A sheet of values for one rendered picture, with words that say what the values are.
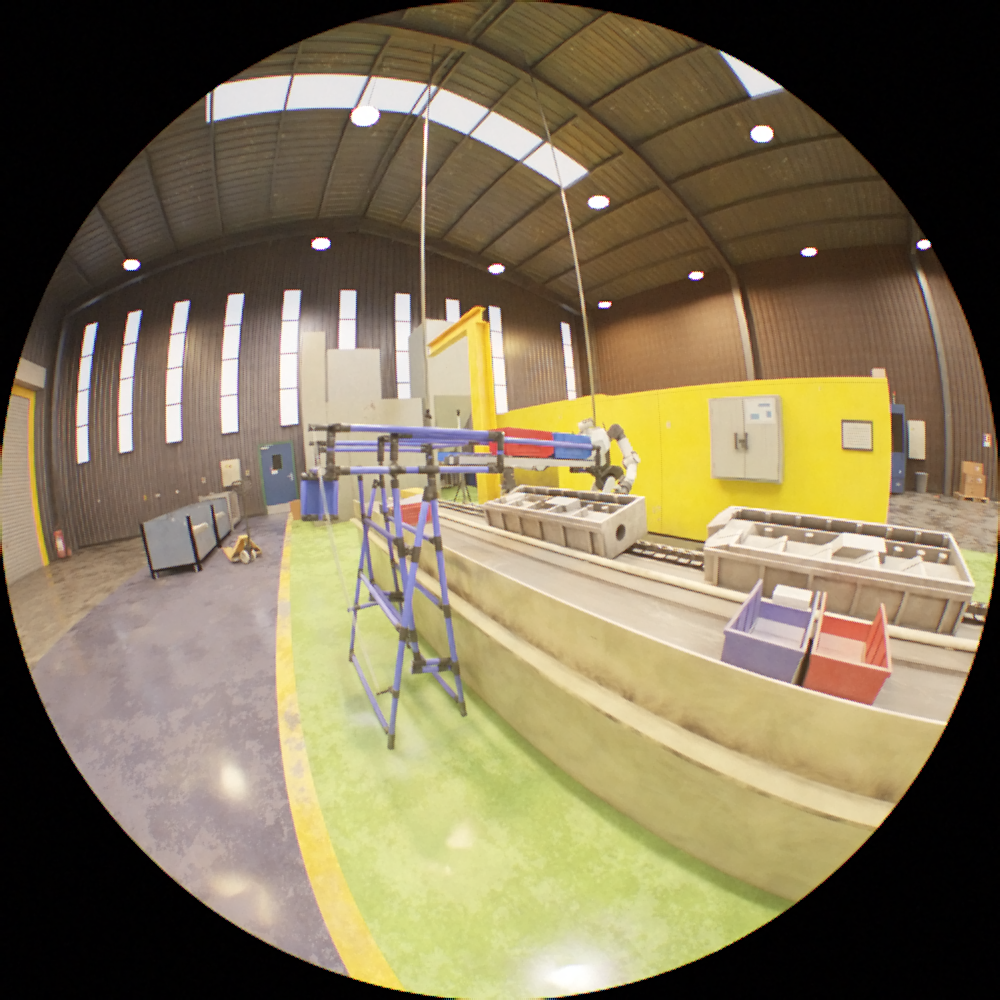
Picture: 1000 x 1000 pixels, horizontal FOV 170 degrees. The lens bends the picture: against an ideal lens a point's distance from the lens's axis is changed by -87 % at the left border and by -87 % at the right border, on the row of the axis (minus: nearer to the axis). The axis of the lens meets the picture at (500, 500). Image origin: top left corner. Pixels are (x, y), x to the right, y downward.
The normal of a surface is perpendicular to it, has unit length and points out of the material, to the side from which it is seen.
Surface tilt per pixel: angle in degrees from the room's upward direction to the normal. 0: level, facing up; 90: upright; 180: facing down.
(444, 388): 90
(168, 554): 90
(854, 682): 92
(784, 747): 92
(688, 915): 0
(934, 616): 100
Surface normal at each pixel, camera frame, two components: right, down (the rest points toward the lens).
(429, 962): -0.07, -0.99
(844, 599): -0.80, 0.31
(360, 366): 0.56, 0.09
